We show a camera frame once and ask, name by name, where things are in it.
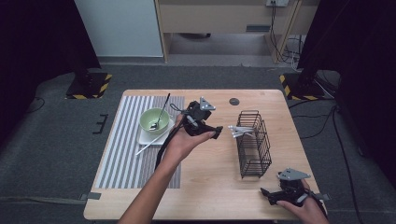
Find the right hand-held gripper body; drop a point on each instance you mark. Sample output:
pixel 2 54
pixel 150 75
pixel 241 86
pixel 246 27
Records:
pixel 292 174

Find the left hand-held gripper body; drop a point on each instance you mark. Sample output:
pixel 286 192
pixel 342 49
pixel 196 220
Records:
pixel 196 113

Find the white chopstick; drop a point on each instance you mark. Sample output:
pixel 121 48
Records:
pixel 152 142
pixel 238 127
pixel 239 134
pixel 239 131

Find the white square plate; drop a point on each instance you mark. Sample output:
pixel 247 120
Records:
pixel 146 138

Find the person's left hand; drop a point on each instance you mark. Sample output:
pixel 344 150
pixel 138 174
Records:
pixel 180 144

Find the person's right hand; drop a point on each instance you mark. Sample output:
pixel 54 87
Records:
pixel 308 213

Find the round grey table grommet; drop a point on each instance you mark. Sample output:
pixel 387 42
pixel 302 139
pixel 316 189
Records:
pixel 234 101

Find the black spoon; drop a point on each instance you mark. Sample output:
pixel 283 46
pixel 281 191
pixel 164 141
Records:
pixel 162 113

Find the grey tape piece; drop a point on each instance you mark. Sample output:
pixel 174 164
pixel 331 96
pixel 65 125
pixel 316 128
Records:
pixel 91 196
pixel 326 197

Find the green bowl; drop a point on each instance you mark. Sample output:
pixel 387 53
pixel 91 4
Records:
pixel 148 119

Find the grey striped placemat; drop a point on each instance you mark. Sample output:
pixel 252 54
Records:
pixel 124 155

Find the black stand base striped tape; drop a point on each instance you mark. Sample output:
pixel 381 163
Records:
pixel 299 90
pixel 90 85

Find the light wooden desk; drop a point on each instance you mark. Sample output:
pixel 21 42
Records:
pixel 218 18

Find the grey label on desk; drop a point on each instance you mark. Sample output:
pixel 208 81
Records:
pixel 257 28

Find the white panel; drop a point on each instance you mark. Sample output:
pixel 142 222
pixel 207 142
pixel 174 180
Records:
pixel 121 28

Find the white power outlet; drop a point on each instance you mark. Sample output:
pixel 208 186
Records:
pixel 280 2

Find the dark curtain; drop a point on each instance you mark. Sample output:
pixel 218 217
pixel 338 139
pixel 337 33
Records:
pixel 358 46
pixel 37 37

